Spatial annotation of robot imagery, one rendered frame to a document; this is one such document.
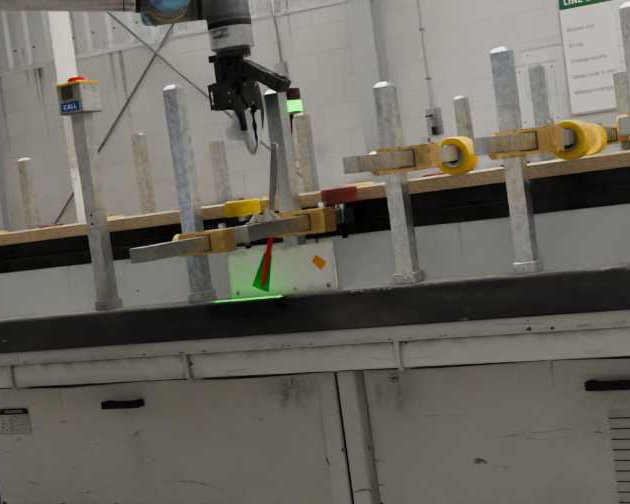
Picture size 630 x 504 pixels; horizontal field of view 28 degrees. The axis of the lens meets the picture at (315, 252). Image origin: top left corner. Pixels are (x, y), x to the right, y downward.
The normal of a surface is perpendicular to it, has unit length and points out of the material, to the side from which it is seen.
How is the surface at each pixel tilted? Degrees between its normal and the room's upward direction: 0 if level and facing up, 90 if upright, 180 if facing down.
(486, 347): 90
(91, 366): 90
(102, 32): 90
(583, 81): 90
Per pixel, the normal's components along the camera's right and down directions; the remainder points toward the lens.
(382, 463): -0.47, 0.11
